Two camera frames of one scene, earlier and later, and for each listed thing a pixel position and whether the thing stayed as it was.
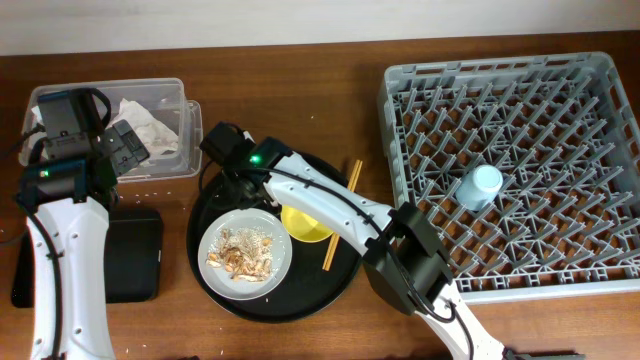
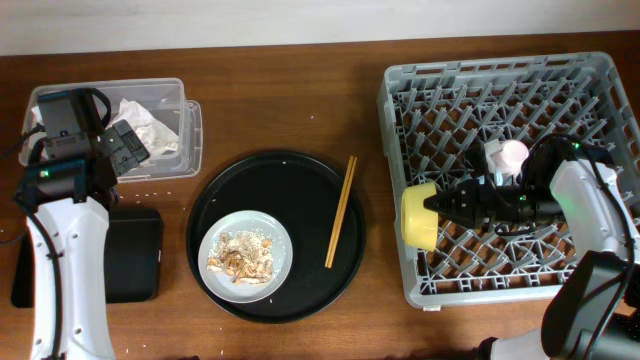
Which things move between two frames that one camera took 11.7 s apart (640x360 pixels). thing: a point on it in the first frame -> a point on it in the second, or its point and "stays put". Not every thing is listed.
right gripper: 240,199 -> 478,202
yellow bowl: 303,227 -> 419,223
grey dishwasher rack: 526,167 stays put
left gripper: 129,148 stays put
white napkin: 156,138 stays put
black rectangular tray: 133,259 stays put
